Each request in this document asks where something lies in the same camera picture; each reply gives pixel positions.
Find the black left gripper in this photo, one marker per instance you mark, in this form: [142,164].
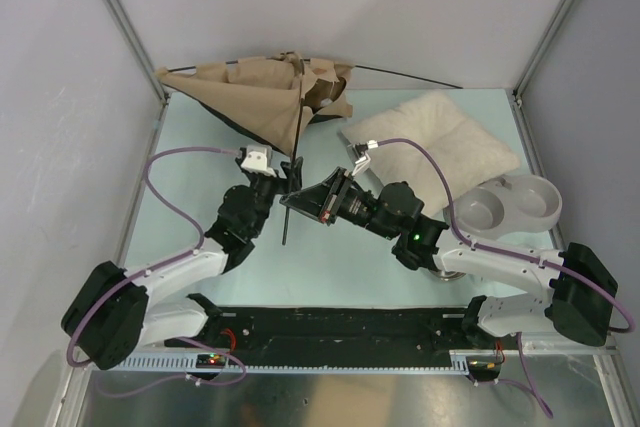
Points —
[281,184]

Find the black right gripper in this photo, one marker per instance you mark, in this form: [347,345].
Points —
[324,200]

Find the tan fabric pet tent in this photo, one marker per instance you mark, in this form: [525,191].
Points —
[265,114]

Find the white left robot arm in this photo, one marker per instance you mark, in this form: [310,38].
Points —
[116,311]

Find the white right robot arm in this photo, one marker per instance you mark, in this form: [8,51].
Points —
[570,292]

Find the grey double pet bowl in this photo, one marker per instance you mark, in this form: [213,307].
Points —
[509,204]

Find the stainless steel bowl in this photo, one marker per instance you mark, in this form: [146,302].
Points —
[446,276]

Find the cream fluffy cushion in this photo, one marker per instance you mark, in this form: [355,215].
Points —
[466,153]

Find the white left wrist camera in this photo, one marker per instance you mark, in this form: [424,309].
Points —
[255,160]

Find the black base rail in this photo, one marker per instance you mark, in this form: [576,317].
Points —
[346,338]

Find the aluminium frame post left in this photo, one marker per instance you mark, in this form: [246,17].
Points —
[133,41]

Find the aluminium frame post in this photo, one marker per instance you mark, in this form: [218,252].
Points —
[559,17]
[133,41]

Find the aluminium frame post right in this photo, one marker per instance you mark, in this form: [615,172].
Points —
[559,17]

